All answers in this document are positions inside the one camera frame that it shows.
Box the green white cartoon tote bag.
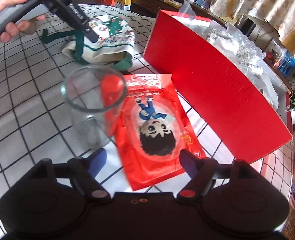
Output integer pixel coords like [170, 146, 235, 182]
[41, 15, 135, 72]

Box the plastic bag of fruit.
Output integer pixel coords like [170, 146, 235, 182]
[265, 38, 287, 68]

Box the person left hand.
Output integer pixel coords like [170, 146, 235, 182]
[0, 0, 48, 36]

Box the clear bubble wrap bag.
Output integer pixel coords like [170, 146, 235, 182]
[178, 1, 279, 110]

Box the wooden tv cabinet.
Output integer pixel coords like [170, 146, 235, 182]
[144, 2, 289, 107]

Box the red cartoon boy packet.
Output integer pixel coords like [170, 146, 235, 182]
[114, 74, 206, 191]

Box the blue plastic bag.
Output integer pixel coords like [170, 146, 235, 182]
[278, 52, 295, 77]

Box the black cylinder speaker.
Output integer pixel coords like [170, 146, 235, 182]
[240, 18, 256, 37]

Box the red cardboard box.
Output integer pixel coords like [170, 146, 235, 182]
[144, 10, 292, 163]

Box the clear drinking glass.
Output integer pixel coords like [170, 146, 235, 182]
[61, 66, 127, 149]

